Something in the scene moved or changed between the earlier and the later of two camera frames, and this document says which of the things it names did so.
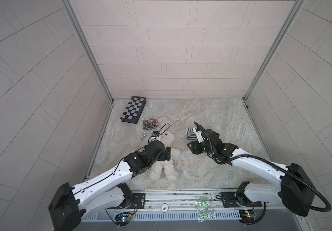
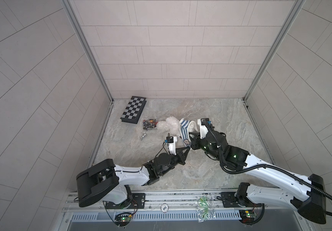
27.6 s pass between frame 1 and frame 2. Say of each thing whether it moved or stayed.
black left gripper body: moved
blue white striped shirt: moved
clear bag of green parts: stayed
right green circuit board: stayed
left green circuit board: stayed
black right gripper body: stayed
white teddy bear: moved
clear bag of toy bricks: stayed
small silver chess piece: stayed
